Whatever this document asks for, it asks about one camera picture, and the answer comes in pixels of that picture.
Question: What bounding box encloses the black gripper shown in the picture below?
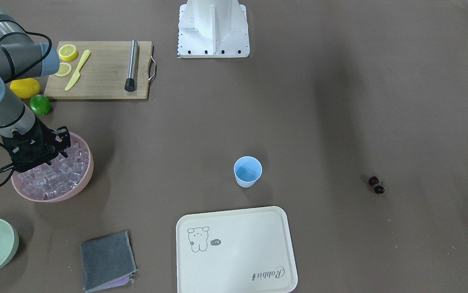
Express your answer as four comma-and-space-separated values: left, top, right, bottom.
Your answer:
2, 120, 72, 173

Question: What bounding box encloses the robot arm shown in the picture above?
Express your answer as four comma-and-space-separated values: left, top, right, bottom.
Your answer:
0, 5, 71, 173

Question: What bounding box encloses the clear ice cubes pile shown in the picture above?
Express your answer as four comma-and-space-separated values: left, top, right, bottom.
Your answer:
16, 140, 89, 200

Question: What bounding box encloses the light blue cup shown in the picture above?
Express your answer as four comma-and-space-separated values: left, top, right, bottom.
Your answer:
233, 156, 262, 188

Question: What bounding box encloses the green lime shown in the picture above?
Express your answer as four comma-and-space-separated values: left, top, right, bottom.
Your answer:
29, 94, 52, 115

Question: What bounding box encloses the pink bowl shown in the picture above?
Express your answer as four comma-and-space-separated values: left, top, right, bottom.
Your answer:
11, 131, 94, 203

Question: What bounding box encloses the yellow lemon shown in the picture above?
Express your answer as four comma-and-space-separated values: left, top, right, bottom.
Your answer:
10, 78, 41, 99

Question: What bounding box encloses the lemon slice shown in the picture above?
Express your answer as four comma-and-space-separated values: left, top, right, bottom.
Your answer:
54, 62, 72, 77
58, 44, 79, 61

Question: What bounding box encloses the wooden cutting board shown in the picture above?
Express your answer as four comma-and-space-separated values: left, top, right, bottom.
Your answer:
44, 41, 156, 100

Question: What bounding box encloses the yellow plastic knife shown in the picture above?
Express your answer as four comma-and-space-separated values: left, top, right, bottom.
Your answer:
64, 50, 92, 91

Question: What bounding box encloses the steel muddler black tip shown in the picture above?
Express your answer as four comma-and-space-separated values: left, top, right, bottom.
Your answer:
124, 40, 139, 92

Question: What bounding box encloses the grey folded cloth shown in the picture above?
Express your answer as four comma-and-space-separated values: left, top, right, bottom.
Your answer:
80, 231, 137, 293

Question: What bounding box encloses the cream rabbit tray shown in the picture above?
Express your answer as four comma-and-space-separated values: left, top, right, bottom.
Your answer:
176, 206, 298, 293

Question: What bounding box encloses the dark cherry pair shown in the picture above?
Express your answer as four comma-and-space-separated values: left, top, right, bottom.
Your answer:
368, 176, 385, 195

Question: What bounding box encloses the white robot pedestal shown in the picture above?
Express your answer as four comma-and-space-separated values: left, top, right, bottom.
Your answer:
177, 0, 250, 58

